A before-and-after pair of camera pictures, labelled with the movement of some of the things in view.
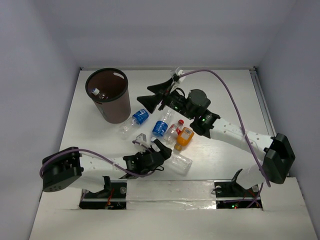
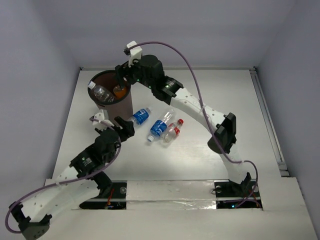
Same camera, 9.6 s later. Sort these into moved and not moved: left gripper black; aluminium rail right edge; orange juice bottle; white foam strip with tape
Moved: orange juice bottle; left gripper black
Not moved: aluminium rail right edge; white foam strip with tape
